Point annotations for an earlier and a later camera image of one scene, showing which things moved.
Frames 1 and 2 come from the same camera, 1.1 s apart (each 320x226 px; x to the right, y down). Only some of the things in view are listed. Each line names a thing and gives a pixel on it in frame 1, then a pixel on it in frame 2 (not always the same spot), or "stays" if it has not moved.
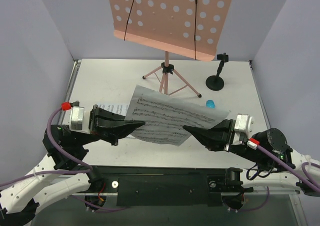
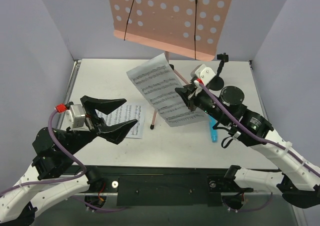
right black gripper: (230, 135) to (191, 100)
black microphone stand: (216, 82) stays
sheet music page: (165, 116) to (156, 80)
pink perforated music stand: (188, 20) stays
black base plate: (165, 186) stays
